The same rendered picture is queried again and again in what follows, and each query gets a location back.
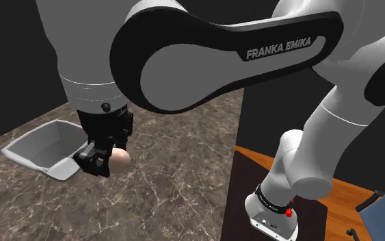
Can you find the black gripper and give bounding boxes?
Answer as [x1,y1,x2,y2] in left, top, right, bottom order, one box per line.
[72,104,134,178]

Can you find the beige egg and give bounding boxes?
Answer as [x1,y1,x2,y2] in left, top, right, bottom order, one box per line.
[107,147,132,175]

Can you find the grey square bowl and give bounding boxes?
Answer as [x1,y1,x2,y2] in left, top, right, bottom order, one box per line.
[0,118,90,182]

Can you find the dark robot stand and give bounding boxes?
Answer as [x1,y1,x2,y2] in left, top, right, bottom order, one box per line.
[220,149,329,241]

